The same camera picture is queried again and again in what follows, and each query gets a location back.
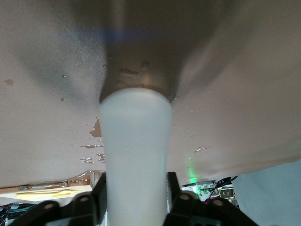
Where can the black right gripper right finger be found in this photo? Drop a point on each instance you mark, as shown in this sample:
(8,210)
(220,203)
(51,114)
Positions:
(188,212)

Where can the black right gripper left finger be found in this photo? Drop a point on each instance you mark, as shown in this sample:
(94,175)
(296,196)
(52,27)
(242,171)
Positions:
(80,212)

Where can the translucent sauce bottle orange cap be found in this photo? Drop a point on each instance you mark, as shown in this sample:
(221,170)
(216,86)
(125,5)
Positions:
(136,146)

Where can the small electronics board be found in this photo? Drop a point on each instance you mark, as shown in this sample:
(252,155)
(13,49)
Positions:
(227,193)

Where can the yellow plastic fork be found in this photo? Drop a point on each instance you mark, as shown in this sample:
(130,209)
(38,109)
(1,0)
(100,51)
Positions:
(35,191)

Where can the wooden cutting board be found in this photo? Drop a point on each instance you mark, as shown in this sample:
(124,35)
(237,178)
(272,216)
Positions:
(9,191)

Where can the brown table cover mat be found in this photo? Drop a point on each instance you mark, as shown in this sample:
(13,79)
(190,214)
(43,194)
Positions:
(235,117)

